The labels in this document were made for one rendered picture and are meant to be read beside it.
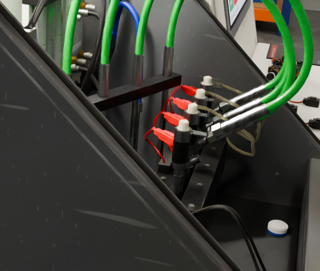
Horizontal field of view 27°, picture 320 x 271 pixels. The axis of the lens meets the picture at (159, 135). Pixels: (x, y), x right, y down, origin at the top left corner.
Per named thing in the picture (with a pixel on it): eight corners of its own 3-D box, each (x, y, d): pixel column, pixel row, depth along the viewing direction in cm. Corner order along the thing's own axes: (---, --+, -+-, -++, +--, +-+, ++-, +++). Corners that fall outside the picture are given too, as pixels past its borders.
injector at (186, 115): (198, 225, 122) (211, 117, 114) (171, 219, 123) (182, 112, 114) (200, 217, 124) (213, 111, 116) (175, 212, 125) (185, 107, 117)
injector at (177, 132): (190, 248, 115) (203, 135, 106) (162, 242, 116) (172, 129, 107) (193, 239, 117) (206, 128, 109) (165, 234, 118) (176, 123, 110)
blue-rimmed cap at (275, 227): (286, 237, 131) (288, 231, 131) (266, 234, 132) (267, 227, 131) (288, 227, 135) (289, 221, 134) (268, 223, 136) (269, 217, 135)
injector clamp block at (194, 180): (191, 289, 114) (201, 210, 107) (134, 277, 115) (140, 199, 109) (220, 197, 144) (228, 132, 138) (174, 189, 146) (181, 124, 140)
